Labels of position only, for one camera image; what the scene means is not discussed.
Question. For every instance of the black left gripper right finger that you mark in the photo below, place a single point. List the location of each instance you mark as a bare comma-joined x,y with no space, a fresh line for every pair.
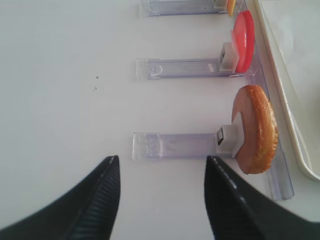
237,211

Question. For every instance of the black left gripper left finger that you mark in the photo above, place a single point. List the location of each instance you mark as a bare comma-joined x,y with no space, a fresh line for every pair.
86,212

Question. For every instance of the browned bread slice in rack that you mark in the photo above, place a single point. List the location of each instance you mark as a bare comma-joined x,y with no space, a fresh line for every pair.
262,131

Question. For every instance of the red tomato slice in rack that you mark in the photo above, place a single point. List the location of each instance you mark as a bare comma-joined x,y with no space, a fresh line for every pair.
244,33

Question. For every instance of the orange cheese slice in rack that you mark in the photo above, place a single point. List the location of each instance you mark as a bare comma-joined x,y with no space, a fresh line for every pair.
230,7

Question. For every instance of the white pusher block lower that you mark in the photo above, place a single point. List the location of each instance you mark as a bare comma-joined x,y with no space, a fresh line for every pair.
230,138

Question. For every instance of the white pusher block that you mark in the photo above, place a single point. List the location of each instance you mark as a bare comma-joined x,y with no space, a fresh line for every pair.
229,56
230,138

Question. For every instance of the clear acrylic left food rack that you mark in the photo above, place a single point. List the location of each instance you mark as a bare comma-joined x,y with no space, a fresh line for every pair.
179,105

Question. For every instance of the white pusher block middle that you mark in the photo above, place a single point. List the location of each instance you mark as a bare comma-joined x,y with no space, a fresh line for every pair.
229,56

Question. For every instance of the white rectangular tray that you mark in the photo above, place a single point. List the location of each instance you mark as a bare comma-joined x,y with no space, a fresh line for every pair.
292,30

